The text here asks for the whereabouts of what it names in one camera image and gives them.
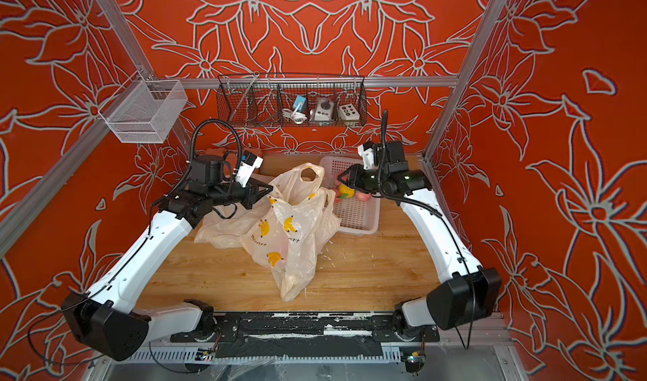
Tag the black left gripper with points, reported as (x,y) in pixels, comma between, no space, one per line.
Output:
(251,197)

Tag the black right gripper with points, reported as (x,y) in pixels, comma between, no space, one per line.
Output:
(354,169)

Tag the pink peach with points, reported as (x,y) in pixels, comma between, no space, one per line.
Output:
(362,197)

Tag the banana print plastic bag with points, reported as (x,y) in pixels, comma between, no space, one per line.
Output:
(296,223)

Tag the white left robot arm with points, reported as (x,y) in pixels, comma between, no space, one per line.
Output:
(106,319)

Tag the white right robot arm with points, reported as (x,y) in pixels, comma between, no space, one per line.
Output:
(467,291)

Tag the plain translucent plastic bag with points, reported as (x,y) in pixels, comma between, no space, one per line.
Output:
(227,233)

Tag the yellow lemon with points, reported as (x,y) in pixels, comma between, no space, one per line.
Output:
(346,191)

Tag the pink perforated plastic basket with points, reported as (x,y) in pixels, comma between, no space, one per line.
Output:
(356,217)

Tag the white button box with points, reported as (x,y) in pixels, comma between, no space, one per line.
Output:
(348,113)

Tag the white round-dial device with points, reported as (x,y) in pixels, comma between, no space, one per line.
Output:
(323,111)

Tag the blue white small box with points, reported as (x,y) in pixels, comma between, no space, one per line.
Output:
(299,105)

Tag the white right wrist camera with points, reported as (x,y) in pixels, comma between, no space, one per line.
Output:
(367,153)

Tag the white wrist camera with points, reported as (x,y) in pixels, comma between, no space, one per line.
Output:
(367,153)
(249,162)

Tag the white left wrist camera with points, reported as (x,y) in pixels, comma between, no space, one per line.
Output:
(249,162)

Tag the black wire wall basket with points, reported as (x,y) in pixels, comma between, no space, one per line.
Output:
(265,100)

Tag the white mesh wall basket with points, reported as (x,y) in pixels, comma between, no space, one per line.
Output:
(144,111)

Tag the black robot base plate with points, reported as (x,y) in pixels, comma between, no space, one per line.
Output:
(372,336)

